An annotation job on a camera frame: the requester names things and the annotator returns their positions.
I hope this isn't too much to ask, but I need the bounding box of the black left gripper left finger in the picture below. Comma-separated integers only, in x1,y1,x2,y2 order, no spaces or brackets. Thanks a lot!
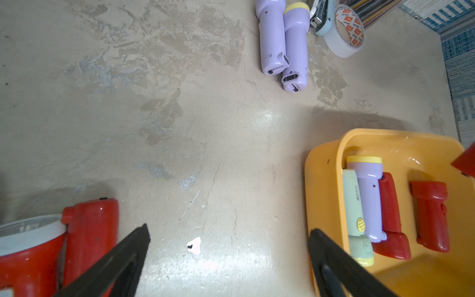
55,224,150,297

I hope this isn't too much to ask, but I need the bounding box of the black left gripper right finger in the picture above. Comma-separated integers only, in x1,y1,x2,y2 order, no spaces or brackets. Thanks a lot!
308,228,395,297

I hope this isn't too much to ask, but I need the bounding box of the mint green flashlight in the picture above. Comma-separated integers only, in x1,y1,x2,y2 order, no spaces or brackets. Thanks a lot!
342,169,374,267

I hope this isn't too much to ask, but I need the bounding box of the all red flashlight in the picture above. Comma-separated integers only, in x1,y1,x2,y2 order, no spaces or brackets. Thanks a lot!
372,172,411,261

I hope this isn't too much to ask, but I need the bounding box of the red flashlight silver reflector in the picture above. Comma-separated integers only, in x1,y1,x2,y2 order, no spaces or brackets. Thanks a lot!
410,180,450,252

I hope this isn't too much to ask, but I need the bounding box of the purple flashlight yellow rim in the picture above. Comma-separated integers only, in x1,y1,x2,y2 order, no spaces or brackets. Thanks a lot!
346,155,387,243

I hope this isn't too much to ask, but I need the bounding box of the yellow plastic tray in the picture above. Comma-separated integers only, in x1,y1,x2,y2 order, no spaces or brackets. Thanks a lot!
304,129,475,297

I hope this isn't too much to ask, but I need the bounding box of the white tape roll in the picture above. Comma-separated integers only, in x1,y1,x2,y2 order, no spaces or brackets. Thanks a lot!
324,4,364,58

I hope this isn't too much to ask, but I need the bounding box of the light blue stapler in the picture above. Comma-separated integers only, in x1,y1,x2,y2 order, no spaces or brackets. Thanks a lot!
308,0,338,37

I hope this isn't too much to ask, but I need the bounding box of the purple flashlight right of pair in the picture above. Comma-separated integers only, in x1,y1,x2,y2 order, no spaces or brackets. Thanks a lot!
282,2,310,93

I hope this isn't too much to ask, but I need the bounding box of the purple flashlight of pair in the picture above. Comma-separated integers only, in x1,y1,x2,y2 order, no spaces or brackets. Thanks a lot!
282,2,310,93
255,0,289,75

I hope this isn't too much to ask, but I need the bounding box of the purple flashlight left of pair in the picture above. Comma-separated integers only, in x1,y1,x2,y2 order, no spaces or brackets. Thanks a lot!
255,0,289,75

